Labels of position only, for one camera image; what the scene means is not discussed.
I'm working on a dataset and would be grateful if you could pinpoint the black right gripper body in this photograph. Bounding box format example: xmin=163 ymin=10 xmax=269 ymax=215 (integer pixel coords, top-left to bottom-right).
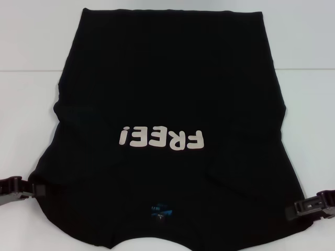
xmin=316 ymin=189 xmax=335 ymax=218

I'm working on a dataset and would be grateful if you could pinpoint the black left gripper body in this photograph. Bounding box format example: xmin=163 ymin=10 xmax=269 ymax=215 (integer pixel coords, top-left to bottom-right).
xmin=0 ymin=176 xmax=24 ymax=197

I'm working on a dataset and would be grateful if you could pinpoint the black t-shirt with FREE print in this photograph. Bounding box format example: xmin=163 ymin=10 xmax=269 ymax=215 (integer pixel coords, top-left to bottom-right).
xmin=28 ymin=7 xmax=315 ymax=251

